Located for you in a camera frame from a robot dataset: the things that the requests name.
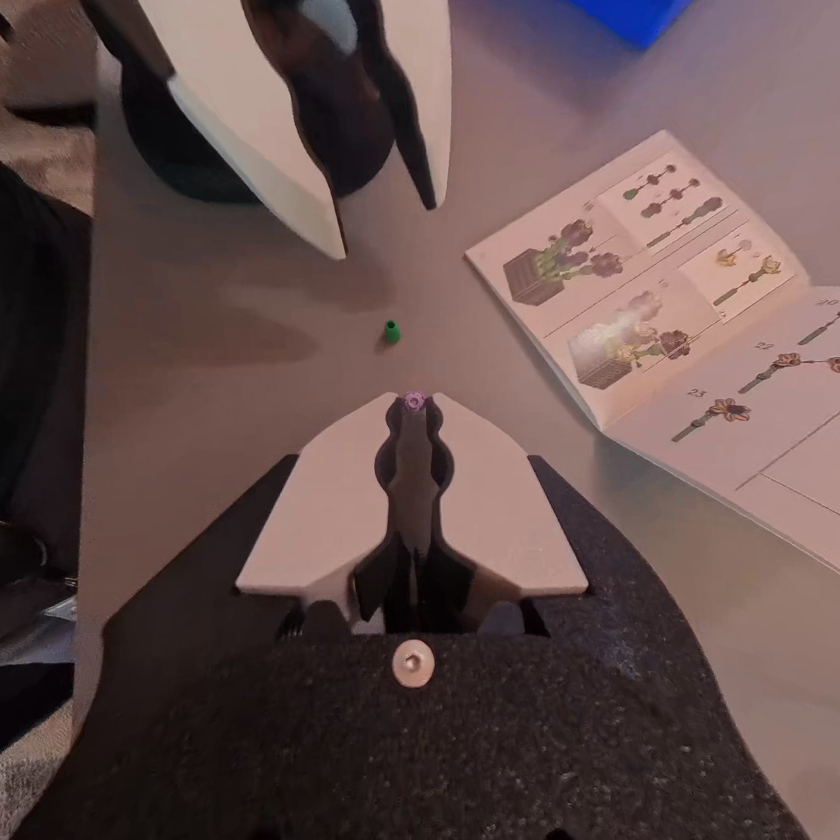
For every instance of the small green brick piece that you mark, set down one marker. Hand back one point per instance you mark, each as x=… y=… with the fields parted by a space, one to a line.
x=391 y=332

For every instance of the blue storage bin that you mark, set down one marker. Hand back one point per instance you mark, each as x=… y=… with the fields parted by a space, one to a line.
x=630 y=16

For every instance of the person's dark pants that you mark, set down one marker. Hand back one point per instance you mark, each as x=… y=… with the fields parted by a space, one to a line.
x=40 y=368

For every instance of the grey desk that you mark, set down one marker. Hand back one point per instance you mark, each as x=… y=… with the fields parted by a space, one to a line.
x=236 y=368

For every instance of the black wrist rest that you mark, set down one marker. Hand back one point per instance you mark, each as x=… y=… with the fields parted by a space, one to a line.
x=184 y=145

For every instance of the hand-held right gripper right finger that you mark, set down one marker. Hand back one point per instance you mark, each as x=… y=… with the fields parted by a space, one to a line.
x=505 y=519

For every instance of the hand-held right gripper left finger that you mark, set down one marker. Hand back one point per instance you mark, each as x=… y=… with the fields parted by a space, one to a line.
x=315 y=519

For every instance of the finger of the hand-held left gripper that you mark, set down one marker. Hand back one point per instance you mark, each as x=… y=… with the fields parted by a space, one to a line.
x=423 y=66
x=230 y=92

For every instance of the instruction booklet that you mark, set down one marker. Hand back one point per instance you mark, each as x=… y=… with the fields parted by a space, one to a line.
x=656 y=302

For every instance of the purple flower brick piece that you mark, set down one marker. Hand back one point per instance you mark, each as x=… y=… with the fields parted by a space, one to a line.
x=416 y=400

